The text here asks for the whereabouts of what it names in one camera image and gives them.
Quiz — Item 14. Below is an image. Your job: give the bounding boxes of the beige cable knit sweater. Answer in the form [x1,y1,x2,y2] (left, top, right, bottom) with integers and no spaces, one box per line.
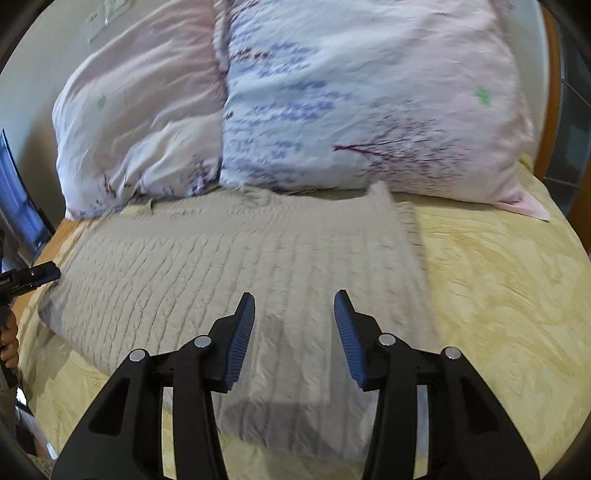
[39,183,441,461]

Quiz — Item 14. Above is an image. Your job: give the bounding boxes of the person's left hand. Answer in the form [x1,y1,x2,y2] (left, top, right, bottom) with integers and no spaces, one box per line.
[1,307,19,369]

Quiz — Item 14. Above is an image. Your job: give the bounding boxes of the dark flat screen television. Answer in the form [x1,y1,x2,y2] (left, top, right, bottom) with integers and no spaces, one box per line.
[0,130,55,257]

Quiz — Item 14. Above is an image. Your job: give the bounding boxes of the pink rear pillow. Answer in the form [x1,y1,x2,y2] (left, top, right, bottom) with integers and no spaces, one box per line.
[52,1,226,220]

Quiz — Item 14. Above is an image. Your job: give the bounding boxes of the pink floral front pillow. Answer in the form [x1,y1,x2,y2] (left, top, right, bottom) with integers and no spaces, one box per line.
[214,1,549,220]

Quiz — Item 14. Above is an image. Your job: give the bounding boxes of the white wall switch plate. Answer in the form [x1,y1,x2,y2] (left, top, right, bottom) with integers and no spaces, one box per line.
[83,0,134,43]

